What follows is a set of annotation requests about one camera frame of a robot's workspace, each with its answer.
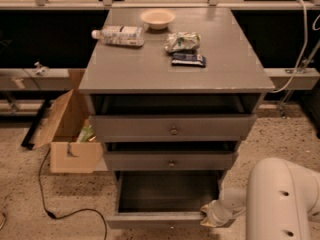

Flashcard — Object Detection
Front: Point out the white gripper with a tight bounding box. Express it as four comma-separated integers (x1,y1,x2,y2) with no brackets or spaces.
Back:
200,199,246,228

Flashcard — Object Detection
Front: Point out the grey bottom drawer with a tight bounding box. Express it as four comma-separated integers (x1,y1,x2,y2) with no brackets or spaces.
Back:
107,170,222,229

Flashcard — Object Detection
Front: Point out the grey drawer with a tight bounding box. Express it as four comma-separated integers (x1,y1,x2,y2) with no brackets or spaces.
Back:
107,170,222,229
105,151,238,171
89,115,256,143

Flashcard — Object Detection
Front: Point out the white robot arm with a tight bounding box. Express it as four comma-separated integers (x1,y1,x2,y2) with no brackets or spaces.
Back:
200,158,320,240

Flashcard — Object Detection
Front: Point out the grey top drawer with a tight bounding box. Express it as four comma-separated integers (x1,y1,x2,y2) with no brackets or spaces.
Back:
89,115,256,143

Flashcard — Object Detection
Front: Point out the grey middle drawer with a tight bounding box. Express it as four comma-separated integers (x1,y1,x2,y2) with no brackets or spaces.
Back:
105,151,238,171

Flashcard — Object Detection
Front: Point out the grey drawer cabinet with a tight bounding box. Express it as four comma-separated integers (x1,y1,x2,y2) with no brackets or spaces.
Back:
78,7,276,185

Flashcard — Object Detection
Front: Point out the open cardboard box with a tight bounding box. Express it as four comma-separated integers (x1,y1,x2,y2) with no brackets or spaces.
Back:
33,69,104,174

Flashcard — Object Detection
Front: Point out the green packet in box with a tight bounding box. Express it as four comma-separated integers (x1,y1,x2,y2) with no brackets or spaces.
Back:
77,126,96,143

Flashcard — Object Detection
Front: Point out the dark blue snack packet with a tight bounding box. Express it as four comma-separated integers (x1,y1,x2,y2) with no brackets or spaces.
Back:
171,53,206,68

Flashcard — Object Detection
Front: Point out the green white snack bag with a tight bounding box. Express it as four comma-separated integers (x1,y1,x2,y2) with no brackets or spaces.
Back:
165,32,201,53

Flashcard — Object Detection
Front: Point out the black bar leaning on floor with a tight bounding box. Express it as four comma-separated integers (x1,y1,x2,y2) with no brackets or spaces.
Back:
21,99,51,150

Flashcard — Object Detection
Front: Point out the clear plastic water bottle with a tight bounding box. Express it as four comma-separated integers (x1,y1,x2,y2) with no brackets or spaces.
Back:
91,25,144,47

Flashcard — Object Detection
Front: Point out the white ceramic bowl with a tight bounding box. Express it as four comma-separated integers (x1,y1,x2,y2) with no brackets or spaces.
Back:
140,9,176,30

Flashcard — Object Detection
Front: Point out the small clear clamp object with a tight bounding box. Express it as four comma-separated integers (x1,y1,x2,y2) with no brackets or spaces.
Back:
34,62,49,76

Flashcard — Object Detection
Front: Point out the black power cable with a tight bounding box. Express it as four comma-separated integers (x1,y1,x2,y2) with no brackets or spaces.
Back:
37,147,109,240

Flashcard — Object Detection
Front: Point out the white cable on right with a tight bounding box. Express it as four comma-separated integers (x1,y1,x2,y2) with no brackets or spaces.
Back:
269,0,309,94

